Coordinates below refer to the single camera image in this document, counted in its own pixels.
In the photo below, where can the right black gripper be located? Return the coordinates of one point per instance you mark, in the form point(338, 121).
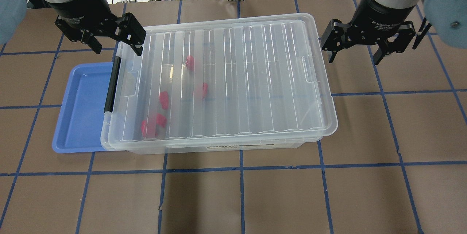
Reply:
point(381, 12)

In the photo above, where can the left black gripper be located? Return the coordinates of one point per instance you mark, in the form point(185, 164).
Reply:
point(78, 7)

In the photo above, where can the red block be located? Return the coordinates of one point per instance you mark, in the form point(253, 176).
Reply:
point(164, 100)
point(149, 129)
point(190, 63)
point(160, 120)

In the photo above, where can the clear plastic box lid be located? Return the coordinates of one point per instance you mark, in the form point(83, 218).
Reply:
point(222, 77)

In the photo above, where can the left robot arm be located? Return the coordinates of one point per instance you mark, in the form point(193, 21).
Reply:
point(12, 14)

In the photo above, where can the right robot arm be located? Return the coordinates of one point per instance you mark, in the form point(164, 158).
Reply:
point(448, 17)

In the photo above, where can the blue plastic tray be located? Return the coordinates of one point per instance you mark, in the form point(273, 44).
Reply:
point(81, 116)

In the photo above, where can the clear plastic storage box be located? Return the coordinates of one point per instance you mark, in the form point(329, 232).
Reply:
point(219, 143)

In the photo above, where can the black box latch handle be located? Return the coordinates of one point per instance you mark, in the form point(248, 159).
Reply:
point(111, 91)

